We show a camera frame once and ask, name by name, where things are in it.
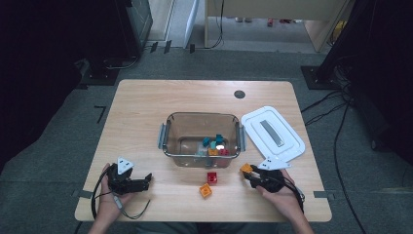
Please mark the blue toy brick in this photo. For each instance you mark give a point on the blue toy brick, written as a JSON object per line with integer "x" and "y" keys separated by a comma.
{"x": 219, "y": 138}
{"x": 206, "y": 141}

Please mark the white box lid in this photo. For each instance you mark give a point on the white box lid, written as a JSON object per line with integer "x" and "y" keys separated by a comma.
{"x": 285, "y": 152}

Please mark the orange square brick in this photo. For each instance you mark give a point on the orange square brick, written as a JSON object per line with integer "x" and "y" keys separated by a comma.
{"x": 205, "y": 190}

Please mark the light cyan toy brick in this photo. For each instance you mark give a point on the light cyan toy brick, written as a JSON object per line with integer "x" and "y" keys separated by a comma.
{"x": 202, "y": 151}

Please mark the small red object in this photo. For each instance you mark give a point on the small red object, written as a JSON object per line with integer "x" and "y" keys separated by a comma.
{"x": 270, "y": 22}

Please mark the person's left hand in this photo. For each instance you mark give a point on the person's left hand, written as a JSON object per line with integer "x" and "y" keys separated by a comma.
{"x": 105, "y": 208}

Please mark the black curtain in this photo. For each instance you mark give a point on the black curtain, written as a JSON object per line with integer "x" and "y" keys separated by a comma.
{"x": 383, "y": 65}
{"x": 32, "y": 65}

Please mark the grey tape strip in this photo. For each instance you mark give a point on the grey tape strip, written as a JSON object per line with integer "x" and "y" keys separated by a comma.
{"x": 82, "y": 194}

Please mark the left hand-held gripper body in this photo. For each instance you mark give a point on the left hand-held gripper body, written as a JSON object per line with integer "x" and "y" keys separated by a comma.
{"x": 120, "y": 185}

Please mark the brown transparent storage box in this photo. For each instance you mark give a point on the brown transparent storage box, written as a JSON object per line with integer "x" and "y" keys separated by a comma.
{"x": 181, "y": 130}

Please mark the black floor tape strip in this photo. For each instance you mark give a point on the black floor tape strip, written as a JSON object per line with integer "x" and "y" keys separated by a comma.
{"x": 154, "y": 47}
{"x": 192, "y": 48}
{"x": 167, "y": 46}

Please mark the orange toy brick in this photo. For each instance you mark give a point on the orange toy brick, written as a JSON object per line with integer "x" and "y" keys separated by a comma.
{"x": 246, "y": 168}
{"x": 212, "y": 151}

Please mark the yellow object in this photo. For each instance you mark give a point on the yellow object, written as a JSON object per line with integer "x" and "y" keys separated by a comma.
{"x": 339, "y": 31}

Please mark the black stand base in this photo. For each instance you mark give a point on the black stand base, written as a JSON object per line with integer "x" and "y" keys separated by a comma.
{"x": 100, "y": 76}
{"x": 311, "y": 79}

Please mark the red square toy brick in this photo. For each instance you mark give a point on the red square toy brick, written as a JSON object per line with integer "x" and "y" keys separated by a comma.
{"x": 212, "y": 178}

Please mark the red long toy brick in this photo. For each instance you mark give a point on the red long toy brick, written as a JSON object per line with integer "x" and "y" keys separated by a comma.
{"x": 223, "y": 152}

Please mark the white panel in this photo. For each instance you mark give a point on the white panel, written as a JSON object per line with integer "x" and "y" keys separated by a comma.
{"x": 192, "y": 22}

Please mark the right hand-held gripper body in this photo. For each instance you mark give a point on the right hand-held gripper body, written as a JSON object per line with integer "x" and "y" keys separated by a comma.
{"x": 271, "y": 180}

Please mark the black cabinet with glass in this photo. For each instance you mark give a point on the black cabinet with glass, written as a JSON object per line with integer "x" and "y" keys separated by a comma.
{"x": 136, "y": 29}

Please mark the light wooden desk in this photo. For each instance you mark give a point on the light wooden desk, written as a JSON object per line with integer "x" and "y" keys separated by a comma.
{"x": 276, "y": 8}

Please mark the person's right hand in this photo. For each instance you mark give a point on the person's right hand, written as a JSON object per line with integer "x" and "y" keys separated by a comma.
{"x": 285, "y": 201}

